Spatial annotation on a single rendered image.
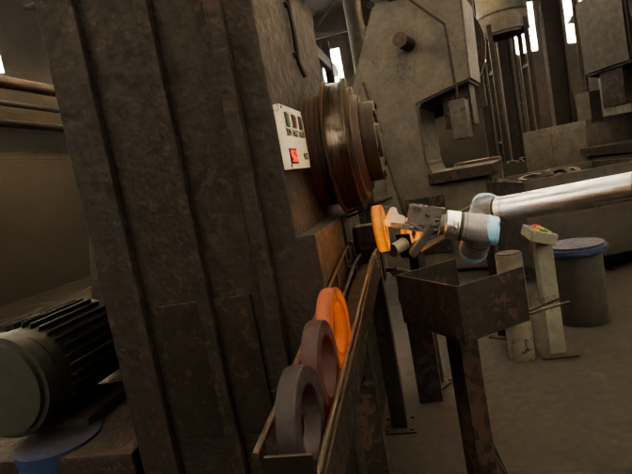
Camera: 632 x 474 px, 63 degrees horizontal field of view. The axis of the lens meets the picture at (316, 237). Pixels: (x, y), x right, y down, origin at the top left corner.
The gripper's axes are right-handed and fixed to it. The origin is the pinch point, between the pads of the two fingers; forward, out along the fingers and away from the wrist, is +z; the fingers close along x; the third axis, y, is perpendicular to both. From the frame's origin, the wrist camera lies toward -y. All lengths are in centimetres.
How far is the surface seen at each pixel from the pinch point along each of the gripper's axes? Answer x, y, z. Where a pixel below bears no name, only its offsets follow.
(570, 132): -392, 63, -149
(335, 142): 3.1, 24.0, 17.0
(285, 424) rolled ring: 97, -19, 4
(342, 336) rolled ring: 48, -22, 2
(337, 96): -3.0, 38.8, 19.0
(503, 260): -79, -20, -53
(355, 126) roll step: -3.0, 29.8, 12.1
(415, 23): -283, 131, 10
